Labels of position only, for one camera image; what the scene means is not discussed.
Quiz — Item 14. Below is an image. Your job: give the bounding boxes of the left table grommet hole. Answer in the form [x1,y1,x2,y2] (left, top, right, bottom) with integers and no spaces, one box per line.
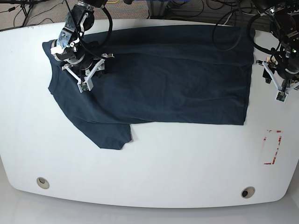
[36,177,50,189]

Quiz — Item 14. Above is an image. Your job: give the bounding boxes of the dark navy t-shirt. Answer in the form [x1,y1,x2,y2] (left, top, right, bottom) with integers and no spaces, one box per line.
[43,25,254,150]

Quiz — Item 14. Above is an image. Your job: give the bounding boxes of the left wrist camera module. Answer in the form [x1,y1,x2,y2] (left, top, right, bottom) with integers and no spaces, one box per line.
[276,91,288,103]

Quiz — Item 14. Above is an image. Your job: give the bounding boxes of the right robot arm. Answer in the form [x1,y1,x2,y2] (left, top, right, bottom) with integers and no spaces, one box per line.
[50,0,114,92]

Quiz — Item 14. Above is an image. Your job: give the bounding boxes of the red tape rectangle marking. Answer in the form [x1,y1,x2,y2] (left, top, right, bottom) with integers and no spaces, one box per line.
[260,130,283,165]

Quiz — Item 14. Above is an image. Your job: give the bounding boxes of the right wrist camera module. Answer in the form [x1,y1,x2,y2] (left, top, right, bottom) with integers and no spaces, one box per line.
[77,80,93,93]

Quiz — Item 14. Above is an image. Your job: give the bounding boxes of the right table grommet hole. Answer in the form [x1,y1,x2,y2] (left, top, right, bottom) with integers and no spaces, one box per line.
[241,186,255,199]

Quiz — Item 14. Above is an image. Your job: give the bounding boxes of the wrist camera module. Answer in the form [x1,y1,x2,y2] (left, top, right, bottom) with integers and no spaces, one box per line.
[276,91,288,103]
[77,80,93,93]

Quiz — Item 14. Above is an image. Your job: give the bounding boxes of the table grommet hole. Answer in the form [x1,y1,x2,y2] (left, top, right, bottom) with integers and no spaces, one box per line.
[241,186,255,199]
[36,177,50,189]

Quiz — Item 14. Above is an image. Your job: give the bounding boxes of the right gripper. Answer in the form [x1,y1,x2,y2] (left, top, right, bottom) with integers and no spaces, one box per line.
[62,53,114,83]

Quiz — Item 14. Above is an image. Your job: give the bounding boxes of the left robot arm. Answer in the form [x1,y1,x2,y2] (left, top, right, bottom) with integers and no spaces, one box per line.
[240,0,299,101]

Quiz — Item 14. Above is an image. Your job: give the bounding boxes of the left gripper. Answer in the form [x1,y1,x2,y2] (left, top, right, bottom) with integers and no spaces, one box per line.
[256,59,299,93]

